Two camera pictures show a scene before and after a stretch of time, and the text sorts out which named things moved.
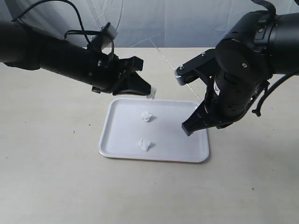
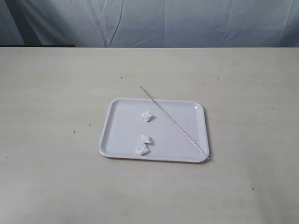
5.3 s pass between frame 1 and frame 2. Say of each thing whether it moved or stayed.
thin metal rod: moved
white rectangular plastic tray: stayed
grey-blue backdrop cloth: stayed
